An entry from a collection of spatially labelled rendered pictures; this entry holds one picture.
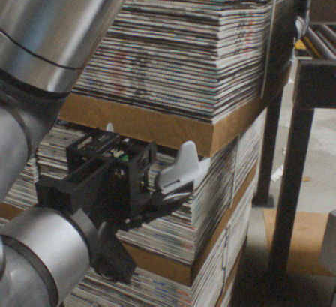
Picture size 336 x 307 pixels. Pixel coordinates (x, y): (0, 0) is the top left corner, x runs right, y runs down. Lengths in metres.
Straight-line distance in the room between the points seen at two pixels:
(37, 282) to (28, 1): 0.19
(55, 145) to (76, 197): 0.35
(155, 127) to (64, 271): 0.25
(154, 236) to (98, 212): 0.28
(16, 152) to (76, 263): 0.10
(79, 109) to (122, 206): 0.23
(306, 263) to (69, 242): 1.40
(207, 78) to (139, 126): 0.12
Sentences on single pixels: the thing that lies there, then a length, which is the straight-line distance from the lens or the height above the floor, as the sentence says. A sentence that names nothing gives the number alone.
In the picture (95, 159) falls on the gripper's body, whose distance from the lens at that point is 0.37.
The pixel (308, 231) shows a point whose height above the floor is 0.00.
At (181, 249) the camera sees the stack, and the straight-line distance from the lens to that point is 0.64.
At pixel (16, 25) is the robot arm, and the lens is 0.29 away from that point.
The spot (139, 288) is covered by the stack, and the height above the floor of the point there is 0.55.
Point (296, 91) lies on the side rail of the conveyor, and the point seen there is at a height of 0.72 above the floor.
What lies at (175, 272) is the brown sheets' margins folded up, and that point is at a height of 0.63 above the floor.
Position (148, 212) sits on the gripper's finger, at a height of 0.86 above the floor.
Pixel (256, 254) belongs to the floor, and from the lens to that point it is 1.65.
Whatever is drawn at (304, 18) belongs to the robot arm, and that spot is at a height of 0.90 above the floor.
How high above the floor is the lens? 1.11
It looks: 28 degrees down
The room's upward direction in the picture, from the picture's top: straight up
